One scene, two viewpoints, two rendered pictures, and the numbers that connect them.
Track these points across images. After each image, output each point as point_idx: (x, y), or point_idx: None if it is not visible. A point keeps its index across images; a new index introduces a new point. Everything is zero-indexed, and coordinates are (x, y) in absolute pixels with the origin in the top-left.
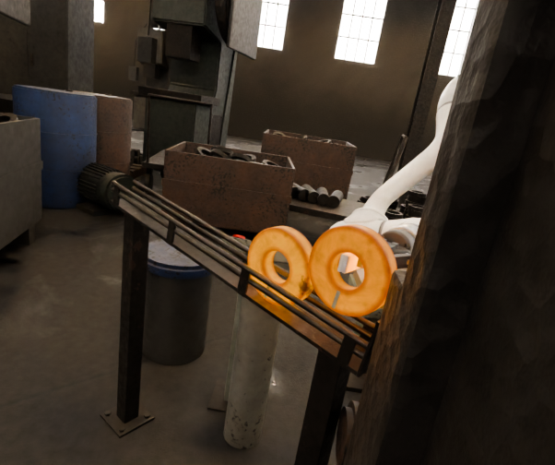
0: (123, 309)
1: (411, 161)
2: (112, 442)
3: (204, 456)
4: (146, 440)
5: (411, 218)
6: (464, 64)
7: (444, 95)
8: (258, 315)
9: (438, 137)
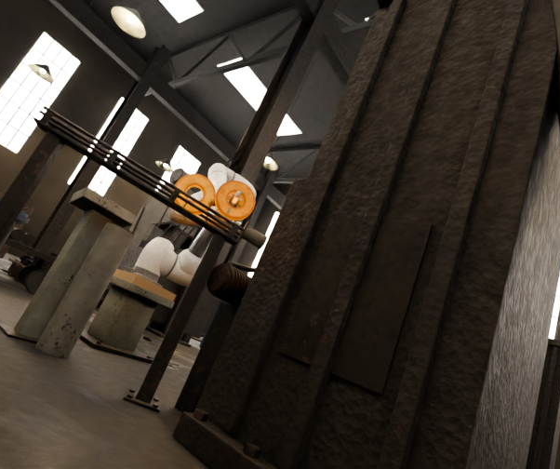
0: (2, 206)
1: None
2: None
3: (33, 355)
4: None
5: None
6: (342, 128)
7: (215, 167)
8: (121, 241)
9: (218, 183)
